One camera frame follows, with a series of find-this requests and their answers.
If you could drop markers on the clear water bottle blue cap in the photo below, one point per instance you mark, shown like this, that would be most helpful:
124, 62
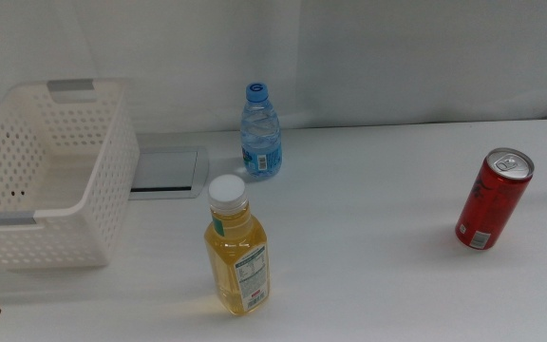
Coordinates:
260, 138

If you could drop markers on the yellow tea bottle white cap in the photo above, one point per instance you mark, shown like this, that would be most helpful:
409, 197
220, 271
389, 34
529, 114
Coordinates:
235, 266

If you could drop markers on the white perforated plastic basket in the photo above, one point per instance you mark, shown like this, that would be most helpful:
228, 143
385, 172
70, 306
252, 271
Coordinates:
107, 190

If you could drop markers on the red drink can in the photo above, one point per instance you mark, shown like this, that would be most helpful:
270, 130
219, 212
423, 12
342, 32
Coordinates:
492, 204

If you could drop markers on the white cloth backdrop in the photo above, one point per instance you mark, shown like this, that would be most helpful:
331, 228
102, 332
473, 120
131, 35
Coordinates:
397, 57

